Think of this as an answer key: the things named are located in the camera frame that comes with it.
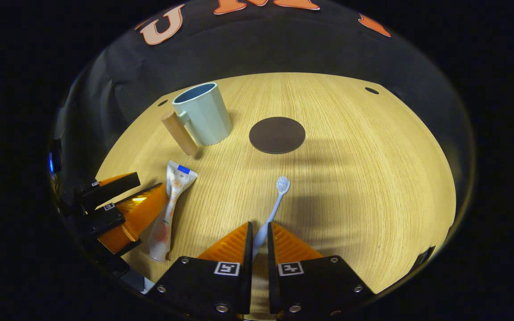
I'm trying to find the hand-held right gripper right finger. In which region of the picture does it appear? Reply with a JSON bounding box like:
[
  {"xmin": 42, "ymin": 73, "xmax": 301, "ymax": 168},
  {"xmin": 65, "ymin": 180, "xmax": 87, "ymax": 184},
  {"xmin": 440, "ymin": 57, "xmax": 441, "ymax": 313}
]
[{"xmin": 267, "ymin": 222, "xmax": 376, "ymax": 315}]

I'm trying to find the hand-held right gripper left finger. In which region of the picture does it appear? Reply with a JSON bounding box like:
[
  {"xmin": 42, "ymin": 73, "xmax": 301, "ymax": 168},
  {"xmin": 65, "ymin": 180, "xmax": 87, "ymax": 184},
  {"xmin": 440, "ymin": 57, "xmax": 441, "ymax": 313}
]
[{"xmin": 148, "ymin": 222, "xmax": 254, "ymax": 315}]

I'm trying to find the white toothpaste tube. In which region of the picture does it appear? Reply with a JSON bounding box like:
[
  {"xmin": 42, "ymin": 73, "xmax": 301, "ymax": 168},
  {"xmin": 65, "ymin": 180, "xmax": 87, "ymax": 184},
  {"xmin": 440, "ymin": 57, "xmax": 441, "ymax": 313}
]
[{"xmin": 149, "ymin": 160, "xmax": 198, "ymax": 262}]

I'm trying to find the pale blue toothbrush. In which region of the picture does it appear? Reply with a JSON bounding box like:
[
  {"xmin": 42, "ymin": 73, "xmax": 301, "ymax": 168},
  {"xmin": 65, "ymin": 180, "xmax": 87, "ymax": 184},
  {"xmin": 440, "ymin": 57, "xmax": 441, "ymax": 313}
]
[{"xmin": 253, "ymin": 176, "xmax": 290, "ymax": 259}]

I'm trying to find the pale green cup wooden handle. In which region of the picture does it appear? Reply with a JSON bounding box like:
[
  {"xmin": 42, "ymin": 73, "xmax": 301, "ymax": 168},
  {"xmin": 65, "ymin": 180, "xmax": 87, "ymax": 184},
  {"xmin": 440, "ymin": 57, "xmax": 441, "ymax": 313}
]
[{"xmin": 162, "ymin": 82, "xmax": 233, "ymax": 156}]

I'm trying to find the dark brown round coaster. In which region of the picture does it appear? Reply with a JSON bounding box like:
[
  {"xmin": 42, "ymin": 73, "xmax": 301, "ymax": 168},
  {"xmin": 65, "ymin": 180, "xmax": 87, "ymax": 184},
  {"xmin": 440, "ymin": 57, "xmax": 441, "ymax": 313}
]
[{"xmin": 249, "ymin": 117, "xmax": 306, "ymax": 155}]

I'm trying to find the black backdrop cloth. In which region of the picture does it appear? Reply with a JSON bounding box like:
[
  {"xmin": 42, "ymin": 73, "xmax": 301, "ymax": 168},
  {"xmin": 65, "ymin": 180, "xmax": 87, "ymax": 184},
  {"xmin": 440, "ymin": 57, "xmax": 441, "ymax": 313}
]
[{"xmin": 52, "ymin": 0, "xmax": 476, "ymax": 223}]

